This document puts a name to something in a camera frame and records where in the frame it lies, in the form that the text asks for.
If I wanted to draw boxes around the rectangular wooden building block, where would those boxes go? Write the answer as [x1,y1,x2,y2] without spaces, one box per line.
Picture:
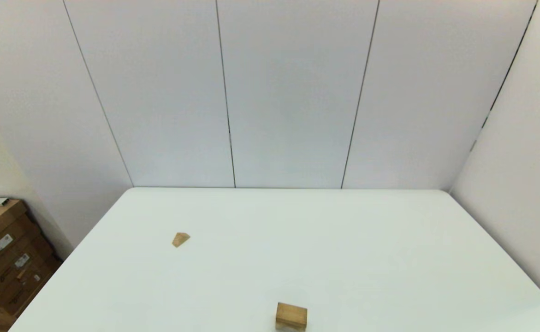
[276,302,308,322]

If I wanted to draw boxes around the stacked cardboard boxes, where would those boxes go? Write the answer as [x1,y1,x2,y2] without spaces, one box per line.
[0,199,63,319]

